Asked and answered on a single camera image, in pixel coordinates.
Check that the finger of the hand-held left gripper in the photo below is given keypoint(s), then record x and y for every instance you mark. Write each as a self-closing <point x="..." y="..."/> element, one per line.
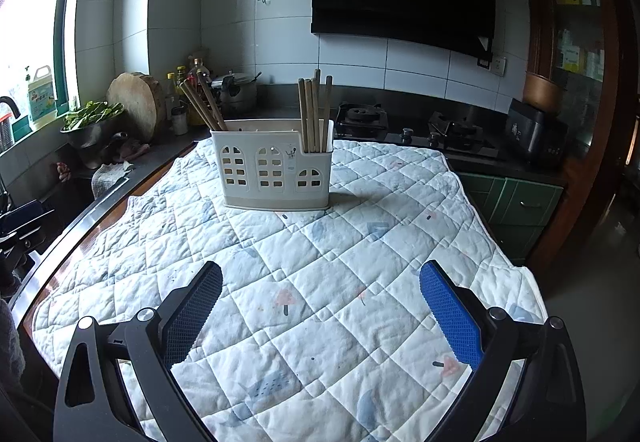
<point x="25" y="217"/>

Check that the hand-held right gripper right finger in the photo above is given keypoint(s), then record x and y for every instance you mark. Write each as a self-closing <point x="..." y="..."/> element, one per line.
<point x="450" y="317"/>

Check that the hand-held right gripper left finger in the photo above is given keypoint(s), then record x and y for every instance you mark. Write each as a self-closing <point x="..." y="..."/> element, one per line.
<point x="195" y="312"/>

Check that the white plastic utensil holder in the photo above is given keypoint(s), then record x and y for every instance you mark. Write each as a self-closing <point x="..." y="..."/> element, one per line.
<point x="280" y="199"/>

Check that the wooden chopstick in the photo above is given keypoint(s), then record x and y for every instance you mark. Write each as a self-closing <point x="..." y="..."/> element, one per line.
<point x="212" y="100"/>
<point x="316" y="112"/>
<point x="207" y="103"/>
<point x="326" y="114"/>
<point x="197" y="107"/>
<point x="310" y="117"/>
<point x="202" y="105"/>
<point x="303" y="117"/>

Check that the person's left hand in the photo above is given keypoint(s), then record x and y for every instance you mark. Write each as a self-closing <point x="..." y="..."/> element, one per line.
<point x="7" y="342"/>

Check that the kitchen sink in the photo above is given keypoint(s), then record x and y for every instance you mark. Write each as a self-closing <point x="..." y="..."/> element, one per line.
<point x="75" y="194"/>

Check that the grey white rag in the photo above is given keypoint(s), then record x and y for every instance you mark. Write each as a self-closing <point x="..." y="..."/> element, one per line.
<point x="110" y="179"/>

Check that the steel bowl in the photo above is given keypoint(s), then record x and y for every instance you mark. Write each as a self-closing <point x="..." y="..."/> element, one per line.
<point x="90" y="142"/>

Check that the black faucet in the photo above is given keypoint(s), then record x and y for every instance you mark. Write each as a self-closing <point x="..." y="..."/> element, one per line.
<point x="10" y="106"/>

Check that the white quilted mat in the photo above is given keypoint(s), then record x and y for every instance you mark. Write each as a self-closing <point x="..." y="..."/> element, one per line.
<point x="310" y="272"/>

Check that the leafy green vegetables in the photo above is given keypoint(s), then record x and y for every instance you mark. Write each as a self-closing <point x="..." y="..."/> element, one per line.
<point x="92" y="114"/>

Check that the dark pinkish cloth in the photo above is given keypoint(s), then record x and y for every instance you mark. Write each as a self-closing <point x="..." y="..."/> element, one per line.
<point x="127" y="149"/>

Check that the green lower cabinet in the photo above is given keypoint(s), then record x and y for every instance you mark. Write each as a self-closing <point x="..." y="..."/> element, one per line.
<point x="525" y="202"/>

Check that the round wooden cutting board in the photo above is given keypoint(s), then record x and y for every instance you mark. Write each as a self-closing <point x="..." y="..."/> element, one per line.
<point x="135" y="107"/>

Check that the white cup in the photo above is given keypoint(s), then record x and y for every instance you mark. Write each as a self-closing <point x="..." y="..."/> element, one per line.
<point x="179" y="119"/>

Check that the black gas stove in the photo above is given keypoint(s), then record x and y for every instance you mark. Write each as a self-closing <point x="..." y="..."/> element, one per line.
<point x="415" y="138"/>

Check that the yellow cap oil bottle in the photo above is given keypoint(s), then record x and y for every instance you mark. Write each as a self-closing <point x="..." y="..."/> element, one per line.
<point x="171" y="94"/>

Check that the yellow label jar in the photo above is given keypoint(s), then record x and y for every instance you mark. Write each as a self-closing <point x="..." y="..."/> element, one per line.
<point x="192" y="118"/>

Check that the black countertop appliance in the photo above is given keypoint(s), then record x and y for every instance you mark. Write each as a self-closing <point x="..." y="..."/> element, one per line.
<point x="532" y="134"/>

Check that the green label bottle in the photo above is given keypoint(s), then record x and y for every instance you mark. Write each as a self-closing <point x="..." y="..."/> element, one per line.
<point x="182" y="73"/>

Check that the steel pot with lid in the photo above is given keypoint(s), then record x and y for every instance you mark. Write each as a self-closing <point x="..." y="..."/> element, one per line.
<point x="237" y="94"/>

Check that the red liquid bottle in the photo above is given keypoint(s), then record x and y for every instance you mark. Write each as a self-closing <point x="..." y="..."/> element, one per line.
<point x="199" y="66"/>

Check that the copper pot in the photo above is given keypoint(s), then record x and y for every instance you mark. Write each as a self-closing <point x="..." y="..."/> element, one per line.
<point x="542" y="94"/>

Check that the wooden glass-door cabinet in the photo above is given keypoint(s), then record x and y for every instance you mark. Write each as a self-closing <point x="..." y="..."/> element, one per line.
<point x="536" y="22"/>

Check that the white wall socket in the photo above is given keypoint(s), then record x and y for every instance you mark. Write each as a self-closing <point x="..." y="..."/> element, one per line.
<point x="497" y="66"/>

